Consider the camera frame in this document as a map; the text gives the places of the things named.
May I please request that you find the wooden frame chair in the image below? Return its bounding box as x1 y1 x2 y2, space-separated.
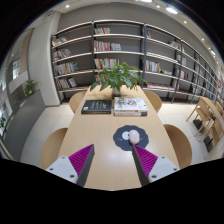
203 101 224 155
185 96 217 134

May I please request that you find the group of ceiling lights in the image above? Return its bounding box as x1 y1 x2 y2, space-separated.
63 0 218 57

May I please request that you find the black hardcover book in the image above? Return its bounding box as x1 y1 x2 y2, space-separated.
80 99 113 115

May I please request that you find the small green plant on ledge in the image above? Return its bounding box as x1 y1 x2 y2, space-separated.
23 79 39 97

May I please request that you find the white-covered book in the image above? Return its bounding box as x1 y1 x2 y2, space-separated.
113 96 149 114

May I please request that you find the pale pink computer mouse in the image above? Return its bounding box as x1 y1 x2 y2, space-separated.
128 129 141 145

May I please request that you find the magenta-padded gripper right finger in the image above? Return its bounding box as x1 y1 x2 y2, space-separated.
131 143 181 187

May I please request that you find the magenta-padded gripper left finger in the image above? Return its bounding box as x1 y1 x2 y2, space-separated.
45 143 96 187

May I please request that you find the green potted plant, white pot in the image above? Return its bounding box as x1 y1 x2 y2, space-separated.
89 60 149 98

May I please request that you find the grey bookshelf unit with books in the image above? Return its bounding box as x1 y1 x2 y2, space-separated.
50 19 224 105

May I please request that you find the red-spined book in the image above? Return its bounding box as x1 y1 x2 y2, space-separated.
113 110 148 117

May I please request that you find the black cartoon-eyed mouse pad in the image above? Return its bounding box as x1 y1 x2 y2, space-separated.
112 124 150 152

